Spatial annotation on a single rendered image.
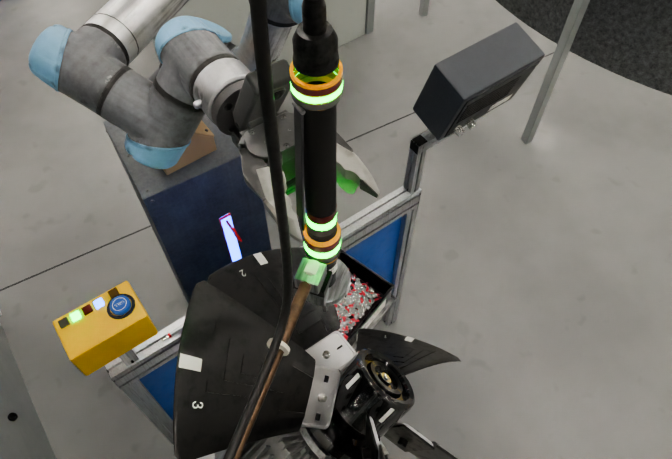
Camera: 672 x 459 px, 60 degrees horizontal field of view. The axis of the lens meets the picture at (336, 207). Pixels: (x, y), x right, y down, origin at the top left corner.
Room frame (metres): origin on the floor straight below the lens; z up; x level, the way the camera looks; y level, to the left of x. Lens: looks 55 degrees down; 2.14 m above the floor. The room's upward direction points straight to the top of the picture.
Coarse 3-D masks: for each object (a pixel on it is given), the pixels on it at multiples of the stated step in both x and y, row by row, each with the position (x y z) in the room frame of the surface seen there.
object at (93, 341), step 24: (120, 288) 0.55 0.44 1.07; (72, 312) 0.50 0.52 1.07; (96, 312) 0.50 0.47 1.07; (144, 312) 0.50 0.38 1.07; (72, 336) 0.45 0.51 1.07; (96, 336) 0.45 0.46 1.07; (120, 336) 0.45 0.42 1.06; (144, 336) 0.47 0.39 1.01; (72, 360) 0.40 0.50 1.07; (96, 360) 0.42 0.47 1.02
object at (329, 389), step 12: (324, 372) 0.31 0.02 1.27; (336, 372) 0.31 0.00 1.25; (312, 384) 0.29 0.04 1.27; (324, 384) 0.29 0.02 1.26; (336, 384) 0.30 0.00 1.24; (312, 396) 0.27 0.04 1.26; (312, 408) 0.26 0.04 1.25; (324, 408) 0.26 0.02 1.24; (312, 420) 0.24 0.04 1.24; (324, 420) 0.25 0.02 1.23
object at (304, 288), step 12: (300, 288) 0.30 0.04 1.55; (300, 300) 0.29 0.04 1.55; (300, 312) 0.28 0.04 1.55; (288, 324) 0.26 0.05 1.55; (288, 336) 0.25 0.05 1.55; (276, 360) 0.22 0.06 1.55; (264, 396) 0.18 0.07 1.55; (252, 420) 0.16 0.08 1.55; (240, 444) 0.14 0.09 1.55; (240, 456) 0.13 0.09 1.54
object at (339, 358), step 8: (328, 336) 0.40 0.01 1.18; (336, 336) 0.40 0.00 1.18; (320, 344) 0.39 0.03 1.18; (328, 344) 0.38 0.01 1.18; (336, 344) 0.38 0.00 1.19; (344, 344) 0.38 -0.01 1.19; (312, 352) 0.37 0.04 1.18; (320, 352) 0.37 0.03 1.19; (336, 352) 0.37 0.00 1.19; (344, 352) 0.37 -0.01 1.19; (352, 352) 0.37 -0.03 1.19; (320, 360) 0.36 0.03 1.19; (328, 360) 0.36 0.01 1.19; (336, 360) 0.36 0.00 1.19; (344, 360) 0.35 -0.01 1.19; (336, 368) 0.34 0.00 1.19
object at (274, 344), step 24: (264, 0) 0.28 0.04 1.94; (264, 24) 0.28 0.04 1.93; (264, 48) 0.28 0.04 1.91; (264, 72) 0.28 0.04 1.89; (264, 96) 0.28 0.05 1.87; (264, 120) 0.28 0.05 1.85; (288, 240) 0.27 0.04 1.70; (288, 264) 0.27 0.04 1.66; (288, 288) 0.27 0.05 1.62; (288, 312) 0.26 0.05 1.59; (264, 384) 0.19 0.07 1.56; (240, 432) 0.15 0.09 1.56
